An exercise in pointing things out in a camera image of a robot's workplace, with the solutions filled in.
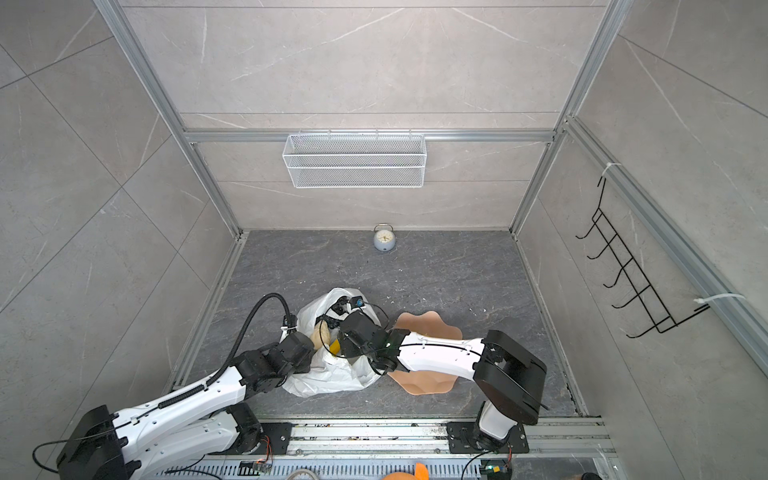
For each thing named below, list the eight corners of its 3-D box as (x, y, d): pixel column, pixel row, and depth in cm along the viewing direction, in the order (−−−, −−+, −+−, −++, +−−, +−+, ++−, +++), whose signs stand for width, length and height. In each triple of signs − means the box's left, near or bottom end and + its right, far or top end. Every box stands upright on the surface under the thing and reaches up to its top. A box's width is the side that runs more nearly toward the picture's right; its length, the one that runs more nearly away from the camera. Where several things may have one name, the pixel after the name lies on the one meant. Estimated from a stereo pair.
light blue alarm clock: (373, 252, 115) (373, 244, 111) (374, 230, 123) (374, 222, 119) (395, 252, 115) (395, 244, 111) (395, 230, 123) (395, 222, 119)
